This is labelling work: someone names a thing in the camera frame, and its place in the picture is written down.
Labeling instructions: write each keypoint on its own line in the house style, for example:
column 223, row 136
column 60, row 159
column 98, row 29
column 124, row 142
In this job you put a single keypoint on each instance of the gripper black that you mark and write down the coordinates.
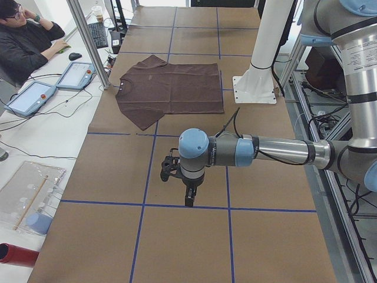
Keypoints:
column 192, row 183

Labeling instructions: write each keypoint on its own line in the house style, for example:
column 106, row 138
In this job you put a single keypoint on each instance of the brown t-shirt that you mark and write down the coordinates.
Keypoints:
column 153, row 88

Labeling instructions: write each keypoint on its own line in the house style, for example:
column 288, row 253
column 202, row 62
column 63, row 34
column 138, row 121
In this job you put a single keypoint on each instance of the blue plastic cup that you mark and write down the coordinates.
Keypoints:
column 38, row 222

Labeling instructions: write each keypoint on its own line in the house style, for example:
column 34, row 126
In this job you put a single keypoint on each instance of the clear plastic bag tray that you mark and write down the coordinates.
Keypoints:
column 33, row 188

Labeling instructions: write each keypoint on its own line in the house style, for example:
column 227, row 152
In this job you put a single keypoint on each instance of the far teach pendant tablet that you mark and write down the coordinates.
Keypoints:
column 76, row 76

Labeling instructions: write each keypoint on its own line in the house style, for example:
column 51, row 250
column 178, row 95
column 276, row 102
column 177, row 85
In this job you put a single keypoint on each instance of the teach pendant tablet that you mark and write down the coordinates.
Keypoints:
column 31, row 99
column 76, row 76

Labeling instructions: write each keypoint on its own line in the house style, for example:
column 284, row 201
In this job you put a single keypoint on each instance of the black power adapter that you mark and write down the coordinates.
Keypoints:
column 115, row 41

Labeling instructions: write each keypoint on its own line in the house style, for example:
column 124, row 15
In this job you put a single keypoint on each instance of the black computer mouse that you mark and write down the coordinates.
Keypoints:
column 74, row 56

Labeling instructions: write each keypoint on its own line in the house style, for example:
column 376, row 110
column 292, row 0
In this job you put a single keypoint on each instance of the near teach pendant tablet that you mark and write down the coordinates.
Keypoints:
column 31, row 99

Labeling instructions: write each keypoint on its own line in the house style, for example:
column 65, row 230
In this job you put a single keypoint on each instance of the black keyboard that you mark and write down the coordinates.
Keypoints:
column 98, row 34

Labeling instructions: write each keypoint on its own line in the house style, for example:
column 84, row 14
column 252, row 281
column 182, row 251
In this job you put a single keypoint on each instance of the red cylinder tube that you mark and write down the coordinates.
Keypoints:
column 18, row 256

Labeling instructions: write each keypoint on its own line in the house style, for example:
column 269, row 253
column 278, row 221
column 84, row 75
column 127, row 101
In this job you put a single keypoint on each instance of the paper coffee cup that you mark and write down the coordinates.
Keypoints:
column 98, row 13

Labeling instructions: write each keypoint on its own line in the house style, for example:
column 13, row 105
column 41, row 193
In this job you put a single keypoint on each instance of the person in black jacket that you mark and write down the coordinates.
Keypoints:
column 28, row 42

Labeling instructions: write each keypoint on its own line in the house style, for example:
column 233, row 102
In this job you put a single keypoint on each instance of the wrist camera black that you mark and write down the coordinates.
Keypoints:
column 171, row 167

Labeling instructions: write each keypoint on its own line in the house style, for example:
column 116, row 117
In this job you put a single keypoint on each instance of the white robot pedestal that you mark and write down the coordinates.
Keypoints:
column 256, row 86

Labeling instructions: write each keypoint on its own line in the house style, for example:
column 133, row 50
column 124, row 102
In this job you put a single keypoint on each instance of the aluminium side rail frame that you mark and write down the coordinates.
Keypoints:
column 347, row 212

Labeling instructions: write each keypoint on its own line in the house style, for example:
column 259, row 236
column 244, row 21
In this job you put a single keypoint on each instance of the aluminium frame post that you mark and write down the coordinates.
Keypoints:
column 89, row 43

